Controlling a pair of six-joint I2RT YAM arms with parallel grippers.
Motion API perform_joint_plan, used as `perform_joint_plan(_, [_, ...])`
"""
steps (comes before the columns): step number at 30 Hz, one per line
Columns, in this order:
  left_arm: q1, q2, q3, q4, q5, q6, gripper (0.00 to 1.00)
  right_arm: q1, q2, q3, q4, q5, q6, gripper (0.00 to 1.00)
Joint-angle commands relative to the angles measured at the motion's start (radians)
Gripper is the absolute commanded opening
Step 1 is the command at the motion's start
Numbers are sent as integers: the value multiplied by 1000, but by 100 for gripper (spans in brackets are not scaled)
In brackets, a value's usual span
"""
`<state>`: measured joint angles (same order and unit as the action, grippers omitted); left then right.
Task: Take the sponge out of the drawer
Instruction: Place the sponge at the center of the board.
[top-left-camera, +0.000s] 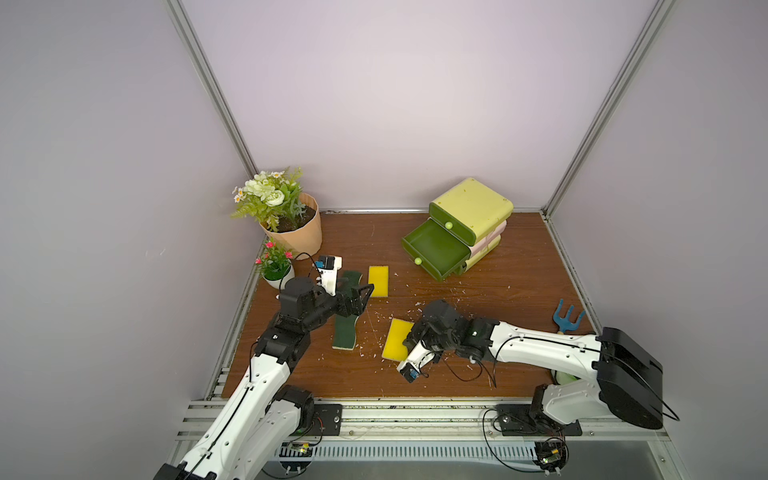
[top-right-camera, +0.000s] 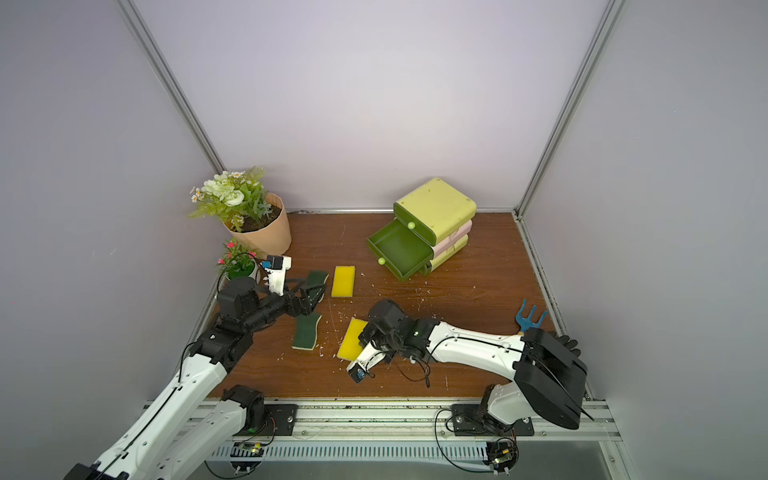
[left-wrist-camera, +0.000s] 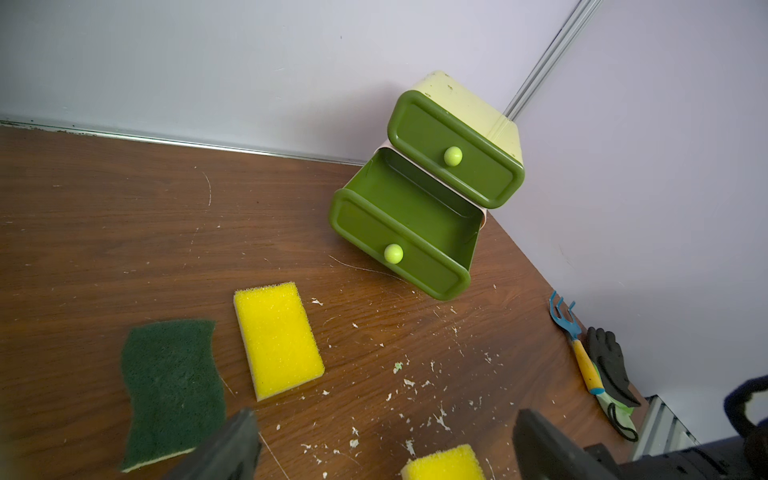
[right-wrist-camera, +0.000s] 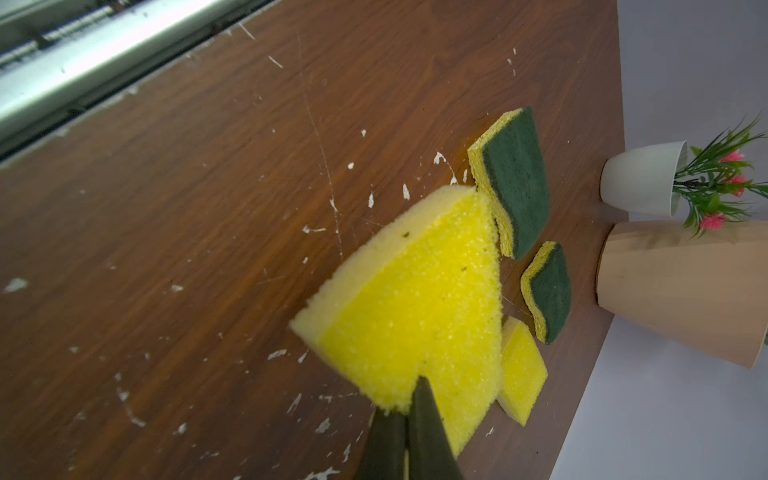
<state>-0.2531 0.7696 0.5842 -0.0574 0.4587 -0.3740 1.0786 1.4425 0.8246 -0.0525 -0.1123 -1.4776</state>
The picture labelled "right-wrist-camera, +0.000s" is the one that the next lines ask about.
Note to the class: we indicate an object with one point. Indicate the yellow side up sponge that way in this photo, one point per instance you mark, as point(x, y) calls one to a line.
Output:
point(523, 371)

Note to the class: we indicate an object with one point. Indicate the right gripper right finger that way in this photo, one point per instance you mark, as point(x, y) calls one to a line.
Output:
point(430, 454)

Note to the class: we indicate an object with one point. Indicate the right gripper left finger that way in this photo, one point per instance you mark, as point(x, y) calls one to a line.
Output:
point(384, 456)

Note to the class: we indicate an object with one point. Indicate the pink flowers small plant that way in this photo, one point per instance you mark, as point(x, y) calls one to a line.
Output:
point(713, 182)

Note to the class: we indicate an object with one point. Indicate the large yellow sponge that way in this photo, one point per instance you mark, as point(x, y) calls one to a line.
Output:
point(420, 299)

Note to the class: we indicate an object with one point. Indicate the small white flower pot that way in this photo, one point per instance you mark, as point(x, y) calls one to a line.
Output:
point(641, 180)

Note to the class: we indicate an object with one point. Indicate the aluminium front rail frame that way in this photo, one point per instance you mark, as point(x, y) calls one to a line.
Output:
point(59, 59)

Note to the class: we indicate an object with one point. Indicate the yellow green sponge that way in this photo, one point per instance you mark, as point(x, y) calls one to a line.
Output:
point(546, 289)
point(508, 165)

